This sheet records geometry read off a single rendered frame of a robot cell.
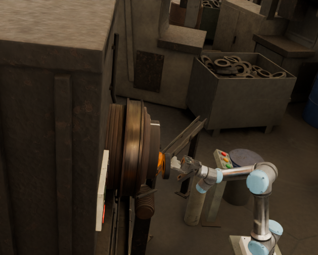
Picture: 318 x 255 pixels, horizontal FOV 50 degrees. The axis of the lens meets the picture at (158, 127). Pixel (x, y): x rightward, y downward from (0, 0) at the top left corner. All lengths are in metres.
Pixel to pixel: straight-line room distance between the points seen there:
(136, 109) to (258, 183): 0.80
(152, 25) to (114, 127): 2.81
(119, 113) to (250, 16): 4.19
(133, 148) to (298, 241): 2.01
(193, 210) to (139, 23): 2.35
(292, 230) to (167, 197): 1.08
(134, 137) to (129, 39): 2.91
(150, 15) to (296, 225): 2.67
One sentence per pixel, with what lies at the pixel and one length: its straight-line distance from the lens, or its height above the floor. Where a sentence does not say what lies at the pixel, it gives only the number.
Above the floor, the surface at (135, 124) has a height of 1.31.
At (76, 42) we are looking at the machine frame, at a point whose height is 1.76.
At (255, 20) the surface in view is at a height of 1.01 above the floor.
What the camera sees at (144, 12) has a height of 1.14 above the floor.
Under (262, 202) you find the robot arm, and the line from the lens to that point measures 2.00.
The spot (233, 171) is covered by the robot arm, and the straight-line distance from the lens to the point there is 2.17.
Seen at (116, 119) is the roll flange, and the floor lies 1.30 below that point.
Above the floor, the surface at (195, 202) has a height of 0.25.
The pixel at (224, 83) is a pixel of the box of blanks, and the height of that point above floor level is 0.68.
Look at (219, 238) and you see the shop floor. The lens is 2.87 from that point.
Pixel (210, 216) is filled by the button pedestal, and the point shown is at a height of 0.07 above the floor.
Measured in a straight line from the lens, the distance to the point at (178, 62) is 4.24.
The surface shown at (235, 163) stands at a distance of 2.94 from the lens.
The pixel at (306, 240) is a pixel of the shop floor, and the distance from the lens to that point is 3.18.
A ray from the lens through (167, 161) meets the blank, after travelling 1.98.
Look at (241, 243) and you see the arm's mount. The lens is 2.42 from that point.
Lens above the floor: 2.05
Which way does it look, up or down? 31 degrees down
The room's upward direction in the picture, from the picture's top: 9 degrees clockwise
